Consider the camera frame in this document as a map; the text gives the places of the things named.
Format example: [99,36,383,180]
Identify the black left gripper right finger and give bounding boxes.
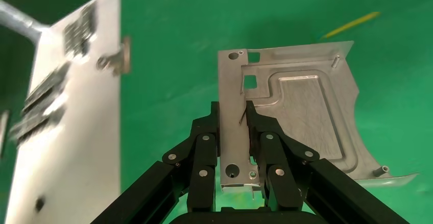
[246,100,411,224]

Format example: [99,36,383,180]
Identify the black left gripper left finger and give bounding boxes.
[90,101,222,224]

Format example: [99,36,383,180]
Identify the stamped sheet metal part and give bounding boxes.
[217,40,420,200]

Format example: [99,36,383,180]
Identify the white fixture panel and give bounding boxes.
[3,0,122,224]

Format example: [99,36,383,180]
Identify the metal binder clip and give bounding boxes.
[97,35,132,77]

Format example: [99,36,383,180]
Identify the green cloth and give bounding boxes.
[119,0,433,224]

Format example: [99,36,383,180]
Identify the long perforated metal shelf brace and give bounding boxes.
[0,0,52,44]

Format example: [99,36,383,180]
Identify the silver metal rail piece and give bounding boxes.
[25,61,70,104]
[11,107,67,146]
[21,90,68,119]

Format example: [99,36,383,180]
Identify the silver chain link strip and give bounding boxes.
[71,15,86,57]
[80,5,98,53]
[63,23,77,58]

